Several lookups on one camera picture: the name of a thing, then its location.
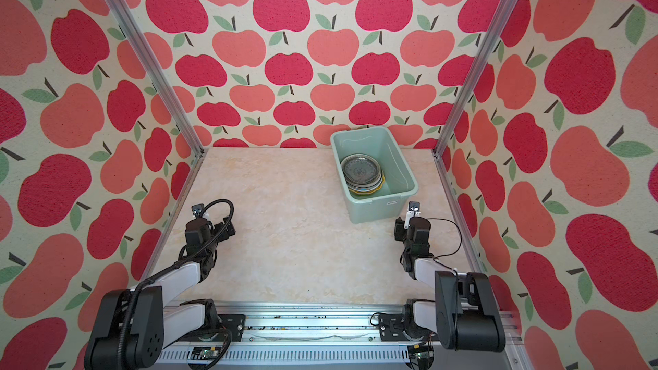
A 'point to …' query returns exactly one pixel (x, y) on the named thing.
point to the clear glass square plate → (361, 169)
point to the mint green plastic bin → (391, 200)
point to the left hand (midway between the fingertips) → (220, 220)
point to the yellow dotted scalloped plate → (359, 192)
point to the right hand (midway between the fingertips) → (415, 218)
